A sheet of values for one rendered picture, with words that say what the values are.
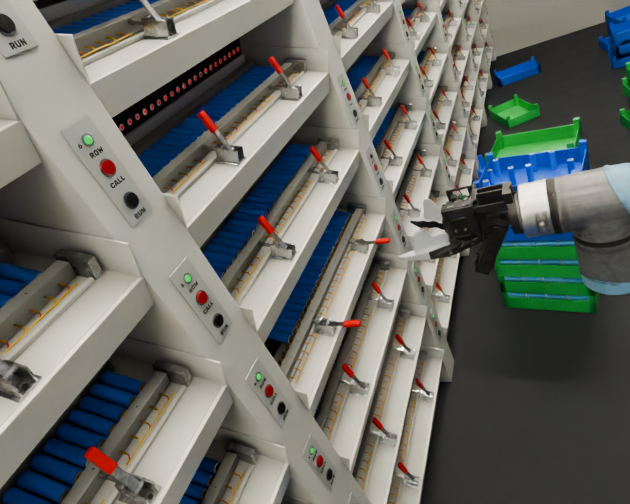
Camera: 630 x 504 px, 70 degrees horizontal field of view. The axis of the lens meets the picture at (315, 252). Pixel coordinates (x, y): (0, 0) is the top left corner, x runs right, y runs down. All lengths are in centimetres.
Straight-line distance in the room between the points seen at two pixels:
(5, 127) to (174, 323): 28
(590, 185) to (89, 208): 67
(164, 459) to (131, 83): 46
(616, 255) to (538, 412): 84
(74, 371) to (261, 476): 38
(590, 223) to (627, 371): 94
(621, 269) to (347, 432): 59
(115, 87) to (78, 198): 15
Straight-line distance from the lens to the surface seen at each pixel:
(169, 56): 69
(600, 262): 84
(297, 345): 88
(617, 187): 78
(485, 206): 80
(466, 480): 150
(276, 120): 87
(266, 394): 72
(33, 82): 54
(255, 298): 75
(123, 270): 57
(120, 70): 62
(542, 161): 171
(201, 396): 66
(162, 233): 59
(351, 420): 103
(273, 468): 79
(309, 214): 92
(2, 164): 51
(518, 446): 153
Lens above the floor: 131
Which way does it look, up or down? 29 degrees down
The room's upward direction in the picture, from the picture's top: 27 degrees counter-clockwise
